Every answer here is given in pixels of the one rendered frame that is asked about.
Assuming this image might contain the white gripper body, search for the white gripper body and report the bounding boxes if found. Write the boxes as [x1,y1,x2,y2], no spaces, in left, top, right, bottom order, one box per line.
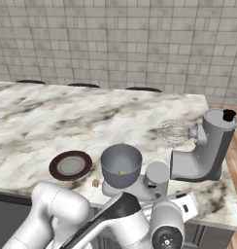
[170,192,197,208]

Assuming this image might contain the grey stand mixer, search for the grey stand mixer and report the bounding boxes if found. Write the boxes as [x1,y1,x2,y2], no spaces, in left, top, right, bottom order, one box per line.
[101,108,237,204]

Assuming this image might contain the grey mixer bowl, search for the grey mixer bowl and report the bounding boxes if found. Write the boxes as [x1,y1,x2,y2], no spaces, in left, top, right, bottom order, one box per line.
[100,143,144,190]

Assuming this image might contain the dark grey cupboard front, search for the dark grey cupboard front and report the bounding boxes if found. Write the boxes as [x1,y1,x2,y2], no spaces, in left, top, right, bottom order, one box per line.
[184,221,236,249]
[0,192,37,249]

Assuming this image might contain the black stool seat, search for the black stool seat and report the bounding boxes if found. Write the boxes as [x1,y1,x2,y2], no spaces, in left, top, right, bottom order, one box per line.
[15,79,47,86]
[66,83,102,89]
[124,86,163,93]

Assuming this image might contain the brown plate with grey centre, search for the brown plate with grey centre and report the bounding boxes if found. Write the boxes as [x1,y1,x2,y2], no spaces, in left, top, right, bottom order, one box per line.
[48,150,93,182]

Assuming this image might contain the wire whisk attachment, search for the wire whisk attachment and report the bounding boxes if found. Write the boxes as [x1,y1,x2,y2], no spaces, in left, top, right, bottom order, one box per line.
[155,119,191,146]

